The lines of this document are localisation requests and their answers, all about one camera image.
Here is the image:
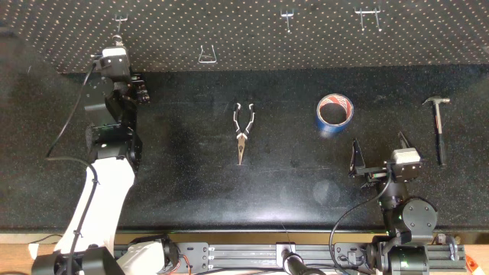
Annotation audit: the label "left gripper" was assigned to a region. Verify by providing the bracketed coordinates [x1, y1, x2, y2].
[93, 55, 131, 81]

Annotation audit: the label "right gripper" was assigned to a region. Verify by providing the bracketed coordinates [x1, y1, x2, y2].
[348, 131, 423, 189]

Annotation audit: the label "roll of blue tape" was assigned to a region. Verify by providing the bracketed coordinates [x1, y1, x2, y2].
[315, 92, 355, 134]

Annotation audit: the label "hammer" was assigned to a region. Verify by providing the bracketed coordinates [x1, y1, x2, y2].
[421, 95, 451, 167]

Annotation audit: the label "pliers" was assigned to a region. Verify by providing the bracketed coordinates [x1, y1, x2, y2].
[232, 102, 256, 166]

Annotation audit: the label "black pegboard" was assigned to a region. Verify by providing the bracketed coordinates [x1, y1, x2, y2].
[0, 0, 489, 74]

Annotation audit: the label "metal hook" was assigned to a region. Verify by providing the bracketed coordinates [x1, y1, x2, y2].
[353, 6, 383, 32]
[280, 8, 295, 34]
[197, 44, 218, 64]
[113, 13, 129, 34]

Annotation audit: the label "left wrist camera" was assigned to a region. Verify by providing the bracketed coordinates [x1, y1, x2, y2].
[101, 46, 128, 59]

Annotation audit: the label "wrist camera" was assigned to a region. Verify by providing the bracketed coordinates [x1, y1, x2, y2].
[101, 46, 128, 59]
[390, 147, 421, 165]

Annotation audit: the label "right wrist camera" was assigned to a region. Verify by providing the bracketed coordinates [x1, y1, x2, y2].
[390, 147, 421, 165]

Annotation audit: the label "mounting rail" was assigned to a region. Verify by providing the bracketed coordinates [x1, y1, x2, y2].
[114, 232, 468, 275]

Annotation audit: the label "thin black wire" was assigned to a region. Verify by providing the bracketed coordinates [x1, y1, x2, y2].
[28, 233, 64, 245]

